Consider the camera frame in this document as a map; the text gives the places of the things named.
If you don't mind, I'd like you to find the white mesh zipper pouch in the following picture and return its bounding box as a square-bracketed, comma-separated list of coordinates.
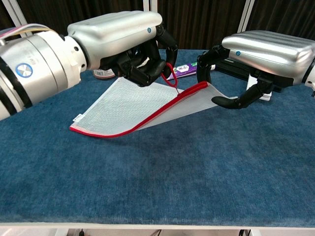
[69, 62, 237, 139]

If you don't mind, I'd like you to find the purple white toothpaste tube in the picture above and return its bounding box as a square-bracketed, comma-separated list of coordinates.
[166, 62, 217, 81]

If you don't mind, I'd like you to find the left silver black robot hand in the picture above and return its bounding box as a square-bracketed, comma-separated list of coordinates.
[67, 10, 179, 88]

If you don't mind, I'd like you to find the clear jar of rubber bands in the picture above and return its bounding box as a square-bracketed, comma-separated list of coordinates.
[93, 68, 117, 80]

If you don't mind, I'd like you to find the white table frame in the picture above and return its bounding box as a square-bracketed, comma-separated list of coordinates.
[0, 222, 315, 236]

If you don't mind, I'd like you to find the white metal frame post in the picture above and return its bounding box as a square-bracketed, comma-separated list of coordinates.
[4, 0, 28, 37]
[236, 0, 255, 34]
[143, 0, 158, 15]

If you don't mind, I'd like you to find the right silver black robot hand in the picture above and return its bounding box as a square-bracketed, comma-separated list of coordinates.
[196, 30, 315, 110]

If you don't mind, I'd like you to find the small white box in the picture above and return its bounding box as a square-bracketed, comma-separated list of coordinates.
[245, 73, 273, 101]

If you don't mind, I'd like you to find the blue table mat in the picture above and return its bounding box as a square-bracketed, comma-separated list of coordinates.
[0, 48, 315, 228]

